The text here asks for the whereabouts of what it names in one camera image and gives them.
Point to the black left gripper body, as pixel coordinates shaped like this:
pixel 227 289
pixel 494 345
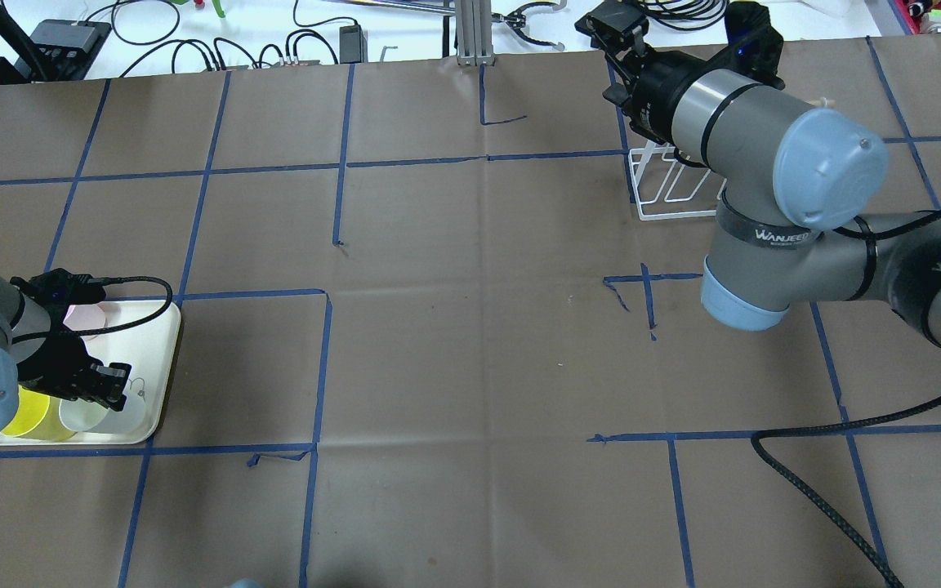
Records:
pixel 51 356

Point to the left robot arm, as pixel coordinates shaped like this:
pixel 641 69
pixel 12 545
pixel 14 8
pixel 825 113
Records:
pixel 18 315

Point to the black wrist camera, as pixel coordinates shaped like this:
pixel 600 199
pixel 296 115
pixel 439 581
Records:
pixel 59 289
pixel 756 44

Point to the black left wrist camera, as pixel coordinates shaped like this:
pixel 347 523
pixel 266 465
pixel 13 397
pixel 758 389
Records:
pixel 59 289

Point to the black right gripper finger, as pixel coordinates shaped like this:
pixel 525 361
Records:
pixel 617 29

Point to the yellow plastic cup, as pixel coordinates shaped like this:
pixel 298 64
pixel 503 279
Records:
pixel 37 418

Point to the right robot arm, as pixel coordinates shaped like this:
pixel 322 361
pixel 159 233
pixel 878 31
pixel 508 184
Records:
pixel 791 219

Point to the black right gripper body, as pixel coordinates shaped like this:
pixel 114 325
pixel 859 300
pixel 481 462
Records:
pixel 657 91

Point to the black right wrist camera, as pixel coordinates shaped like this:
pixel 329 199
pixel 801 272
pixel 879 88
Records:
pixel 756 44

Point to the aluminium frame post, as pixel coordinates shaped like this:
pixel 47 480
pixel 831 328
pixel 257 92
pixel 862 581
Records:
pixel 473 22

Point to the white wire cup rack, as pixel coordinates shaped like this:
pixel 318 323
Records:
pixel 665 186

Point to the cream plastic tray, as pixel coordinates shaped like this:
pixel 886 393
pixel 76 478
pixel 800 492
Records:
pixel 149 349

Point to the pink plastic cup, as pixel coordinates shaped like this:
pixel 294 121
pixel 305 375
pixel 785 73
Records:
pixel 82 318

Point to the cream white plastic cup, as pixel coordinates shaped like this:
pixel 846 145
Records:
pixel 85 417

